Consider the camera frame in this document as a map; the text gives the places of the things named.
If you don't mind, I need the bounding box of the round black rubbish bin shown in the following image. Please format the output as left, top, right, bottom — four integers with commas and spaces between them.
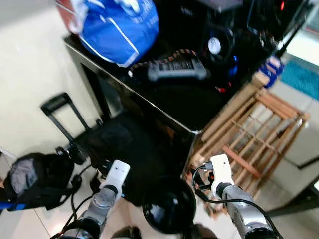
142, 177, 197, 235

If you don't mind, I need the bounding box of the wooden slatted rack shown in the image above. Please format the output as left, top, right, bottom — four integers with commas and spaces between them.
187, 82, 310, 200

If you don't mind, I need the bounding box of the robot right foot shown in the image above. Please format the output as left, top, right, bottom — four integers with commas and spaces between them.
187, 224, 220, 239

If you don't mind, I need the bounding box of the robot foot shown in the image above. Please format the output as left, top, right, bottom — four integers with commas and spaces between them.
111, 226, 143, 239
187, 224, 220, 239

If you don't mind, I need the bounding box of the glossy black table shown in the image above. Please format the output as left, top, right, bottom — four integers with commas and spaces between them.
62, 0, 312, 175

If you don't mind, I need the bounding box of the black trolley suitcase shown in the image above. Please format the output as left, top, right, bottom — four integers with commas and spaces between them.
41, 92, 192, 205

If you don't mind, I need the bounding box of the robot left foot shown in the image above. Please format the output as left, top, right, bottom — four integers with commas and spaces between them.
111, 226, 143, 239

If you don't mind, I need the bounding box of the blue carton pack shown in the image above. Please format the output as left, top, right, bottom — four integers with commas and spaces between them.
262, 56, 285, 88

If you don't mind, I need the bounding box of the round black fan white centre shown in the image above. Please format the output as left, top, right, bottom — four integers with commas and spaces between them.
199, 25, 235, 63

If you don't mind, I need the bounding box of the teal floor mat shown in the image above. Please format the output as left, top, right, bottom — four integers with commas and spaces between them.
282, 60, 319, 100

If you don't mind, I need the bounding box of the black grey backpack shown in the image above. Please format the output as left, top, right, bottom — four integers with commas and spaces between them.
0, 152, 75, 212

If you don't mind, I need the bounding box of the blue plastic bag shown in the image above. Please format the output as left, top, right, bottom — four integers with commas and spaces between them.
70, 0, 160, 68

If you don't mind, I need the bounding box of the red box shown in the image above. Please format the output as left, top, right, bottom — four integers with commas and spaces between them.
54, 0, 83, 33

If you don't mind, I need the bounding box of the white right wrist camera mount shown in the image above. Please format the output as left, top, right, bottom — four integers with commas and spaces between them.
209, 153, 235, 197

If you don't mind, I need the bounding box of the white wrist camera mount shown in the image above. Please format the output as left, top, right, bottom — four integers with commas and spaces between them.
102, 159, 131, 189
209, 153, 235, 197

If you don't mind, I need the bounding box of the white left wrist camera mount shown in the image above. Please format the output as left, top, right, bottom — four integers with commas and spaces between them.
102, 159, 131, 189

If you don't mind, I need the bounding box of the orange black braided cable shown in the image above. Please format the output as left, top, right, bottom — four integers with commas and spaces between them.
131, 49, 197, 70

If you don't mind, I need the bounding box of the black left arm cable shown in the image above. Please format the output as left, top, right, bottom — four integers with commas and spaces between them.
50, 164, 108, 239

